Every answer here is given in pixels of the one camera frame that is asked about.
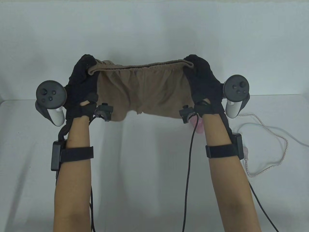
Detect person's right hand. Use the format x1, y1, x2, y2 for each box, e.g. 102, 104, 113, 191
183, 55, 224, 119

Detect person's left hand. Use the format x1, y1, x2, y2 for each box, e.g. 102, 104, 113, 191
65, 55, 99, 119

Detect pink electric iron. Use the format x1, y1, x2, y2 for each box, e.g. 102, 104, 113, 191
191, 116, 204, 133

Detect brown shorts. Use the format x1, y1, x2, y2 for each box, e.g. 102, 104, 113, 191
87, 59, 194, 122

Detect pink white braided cord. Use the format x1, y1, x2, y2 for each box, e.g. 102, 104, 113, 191
238, 114, 288, 178

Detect person's left forearm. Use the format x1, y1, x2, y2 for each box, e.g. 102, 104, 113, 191
53, 116, 94, 232

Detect person's right forearm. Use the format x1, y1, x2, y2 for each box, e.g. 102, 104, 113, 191
202, 112, 256, 232

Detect black sensor box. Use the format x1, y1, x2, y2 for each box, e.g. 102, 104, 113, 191
51, 141, 67, 171
232, 133, 244, 160

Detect white table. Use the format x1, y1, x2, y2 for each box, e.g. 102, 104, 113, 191
0, 95, 309, 232

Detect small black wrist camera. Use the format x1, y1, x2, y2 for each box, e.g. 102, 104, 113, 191
179, 104, 196, 124
94, 103, 113, 121

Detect black wrist strap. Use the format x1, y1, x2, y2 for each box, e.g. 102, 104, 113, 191
206, 144, 239, 159
60, 146, 94, 165

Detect white power cable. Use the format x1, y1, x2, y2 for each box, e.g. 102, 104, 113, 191
235, 123, 309, 146

